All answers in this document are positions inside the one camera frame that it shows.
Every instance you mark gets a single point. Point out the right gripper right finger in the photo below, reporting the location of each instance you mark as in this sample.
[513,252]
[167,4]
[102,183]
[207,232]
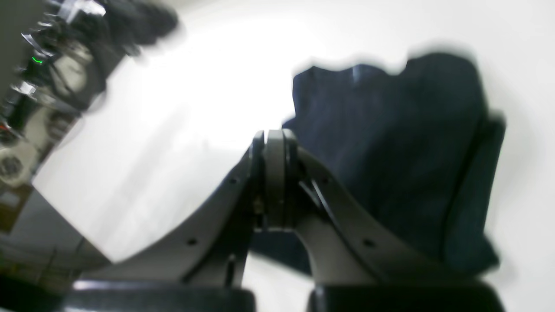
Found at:
[357,264]

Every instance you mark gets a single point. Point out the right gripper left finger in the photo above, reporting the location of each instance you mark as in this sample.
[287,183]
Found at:
[197,267]

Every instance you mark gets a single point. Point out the black T-shirt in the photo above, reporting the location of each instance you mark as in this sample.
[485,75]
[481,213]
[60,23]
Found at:
[418,149]

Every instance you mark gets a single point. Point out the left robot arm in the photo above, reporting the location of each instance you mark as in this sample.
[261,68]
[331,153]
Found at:
[67,59]

